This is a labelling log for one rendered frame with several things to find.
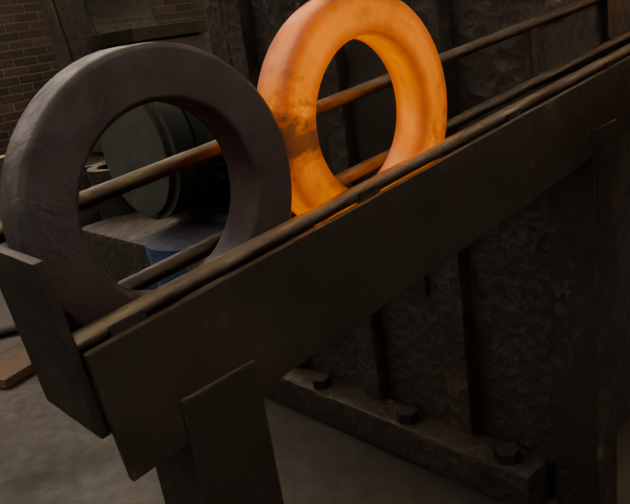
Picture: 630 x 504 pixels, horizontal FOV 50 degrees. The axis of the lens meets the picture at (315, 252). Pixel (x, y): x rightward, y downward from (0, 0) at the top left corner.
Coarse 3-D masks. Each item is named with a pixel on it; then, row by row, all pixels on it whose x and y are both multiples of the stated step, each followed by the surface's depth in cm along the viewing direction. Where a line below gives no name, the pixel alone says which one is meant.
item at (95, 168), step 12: (84, 168) 250; (96, 168) 224; (84, 180) 237; (96, 180) 219; (108, 180) 218; (108, 204) 222; (120, 204) 222; (84, 216) 240; (96, 216) 241; (108, 216) 225
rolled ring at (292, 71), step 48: (336, 0) 48; (384, 0) 51; (288, 48) 46; (336, 48) 48; (384, 48) 54; (432, 48) 55; (288, 96) 46; (432, 96) 56; (288, 144) 47; (432, 144) 57; (336, 192) 50
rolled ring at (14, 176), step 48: (144, 48) 38; (192, 48) 40; (48, 96) 36; (96, 96) 36; (144, 96) 38; (192, 96) 40; (240, 96) 43; (48, 144) 35; (240, 144) 44; (0, 192) 37; (48, 192) 36; (240, 192) 46; (288, 192) 47; (48, 240) 36; (240, 240) 45; (96, 288) 38
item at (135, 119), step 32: (128, 128) 180; (160, 128) 171; (192, 128) 176; (128, 160) 186; (160, 160) 174; (224, 160) 184; (128, 192) 192; (160, 192) 179; (192, 192) 180; (224, 192) 196; (96, 224) 216; (128, 224) 210; (160, 224) 205; (96, 256) 212; (128, 256) 196
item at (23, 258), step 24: (0, 264) 37; (24, 264) 34; (0, 288) 39; (24, 288) 36; (48, 288) 34; (24, 312) 38; (48, 312) 35; (24, 336) 40; (48, 336) 36; (72, 336) 35; (48, 360) 38; (72, 360) 35; (48, 384) 41; (72, 384) 37; (72, 408) 39; (96, 408) 37; (96, 432) 37
